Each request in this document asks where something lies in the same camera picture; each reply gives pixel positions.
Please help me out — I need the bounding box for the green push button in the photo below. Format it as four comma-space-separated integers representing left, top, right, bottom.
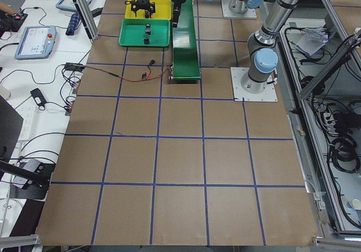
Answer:
144, 24, 152, 35

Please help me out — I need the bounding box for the green push button separate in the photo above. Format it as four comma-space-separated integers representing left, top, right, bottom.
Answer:
143, 34, 150, 45

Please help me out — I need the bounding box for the yellow plastic tray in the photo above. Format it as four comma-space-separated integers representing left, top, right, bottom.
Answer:
124, 0, 172, 20

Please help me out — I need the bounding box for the green plastic tray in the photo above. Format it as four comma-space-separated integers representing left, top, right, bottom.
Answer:
118, 19, 170, 47

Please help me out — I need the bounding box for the green conveyor belt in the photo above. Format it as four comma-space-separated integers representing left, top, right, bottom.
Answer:
169, 0, 201, 81

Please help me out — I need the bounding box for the blue plaid folded umbrella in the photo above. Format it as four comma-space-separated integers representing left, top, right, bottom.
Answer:
65, 12, 81, 36

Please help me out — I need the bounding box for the lower teach pendant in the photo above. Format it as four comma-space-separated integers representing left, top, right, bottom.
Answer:
14, 25, 57, 60

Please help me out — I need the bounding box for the black power adapter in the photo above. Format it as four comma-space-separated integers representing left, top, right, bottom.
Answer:
30, 88, 47, 110

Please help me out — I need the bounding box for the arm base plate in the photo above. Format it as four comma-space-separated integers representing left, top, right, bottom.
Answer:
221, 0, 257, 20
230, 67, 278, 103

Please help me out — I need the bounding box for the red black power cable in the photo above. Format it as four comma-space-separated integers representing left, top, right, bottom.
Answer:
83, 59, 171, 84

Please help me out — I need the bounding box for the aluminium frame post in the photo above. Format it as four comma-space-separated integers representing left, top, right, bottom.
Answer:
72, 0, 99, 41

